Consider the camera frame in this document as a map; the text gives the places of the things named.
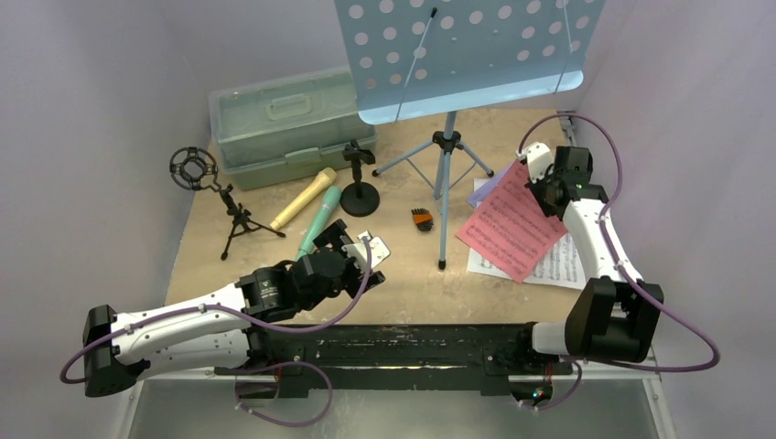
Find lavender sheet music page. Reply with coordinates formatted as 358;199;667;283
467;166;510;209

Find mint green microphone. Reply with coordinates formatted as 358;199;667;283
294;186;342;261

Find white sheet music page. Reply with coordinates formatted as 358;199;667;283
468;178;492;209
467;233;586;291

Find black round-base microphone stand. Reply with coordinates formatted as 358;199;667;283
339;139;380;218

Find cream yellow microphone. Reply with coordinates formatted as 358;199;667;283
270;167;337;231

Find black tripod microphone stand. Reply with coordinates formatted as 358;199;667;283
168;146;286;261

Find light blue music stand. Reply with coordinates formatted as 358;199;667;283
331;0;608;271

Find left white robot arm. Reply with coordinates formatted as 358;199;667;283
79;220;391;398

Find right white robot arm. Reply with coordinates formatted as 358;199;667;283
513;142;663;372

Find orange black hex key set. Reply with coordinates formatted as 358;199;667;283
411;208;434;232

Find grey-green plastic toolbox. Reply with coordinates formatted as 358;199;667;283
209;67;378;190

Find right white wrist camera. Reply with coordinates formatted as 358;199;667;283
516;142;554;183

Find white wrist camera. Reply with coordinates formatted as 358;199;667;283
341;230;392;272
516;142;554;183

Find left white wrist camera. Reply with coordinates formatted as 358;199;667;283
341;230;392;272

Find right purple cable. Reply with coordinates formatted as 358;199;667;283
518;112;723;374

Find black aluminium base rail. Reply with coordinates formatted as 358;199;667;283
124;324;674;402

